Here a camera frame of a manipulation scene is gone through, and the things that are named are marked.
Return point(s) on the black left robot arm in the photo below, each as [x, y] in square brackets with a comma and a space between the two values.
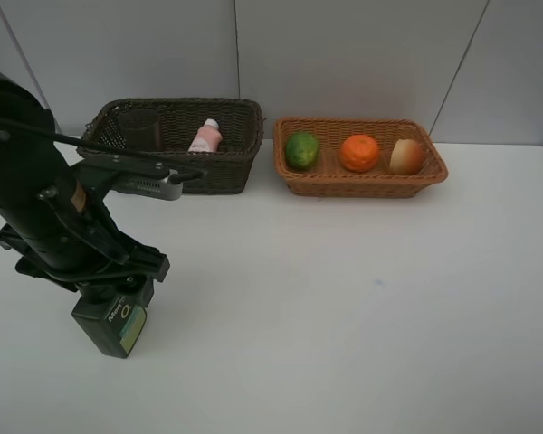
[26, 127]

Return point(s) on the green lime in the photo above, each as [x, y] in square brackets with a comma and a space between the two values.
[302, 150]

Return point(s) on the purple translucent plastic cup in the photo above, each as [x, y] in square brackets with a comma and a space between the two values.
[141, 130]

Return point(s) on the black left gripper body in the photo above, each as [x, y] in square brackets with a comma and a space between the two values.
[55, 218]

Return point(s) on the tan wicker basket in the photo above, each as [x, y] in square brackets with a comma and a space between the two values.
[329, 178]

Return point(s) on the pink lotion bottle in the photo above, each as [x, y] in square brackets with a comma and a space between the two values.
[207, 138]

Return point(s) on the dark brown wicker basket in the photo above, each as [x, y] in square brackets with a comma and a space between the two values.
[227, 169]

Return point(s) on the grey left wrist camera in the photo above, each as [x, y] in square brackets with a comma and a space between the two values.
[142, 185]

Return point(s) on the orange mandarin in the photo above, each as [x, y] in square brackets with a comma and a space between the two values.
[359, 153]

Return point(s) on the dark green pump bottle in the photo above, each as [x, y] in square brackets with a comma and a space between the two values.
[113, 315]

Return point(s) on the red yellow peach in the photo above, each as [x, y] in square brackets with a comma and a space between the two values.
[407, 157]

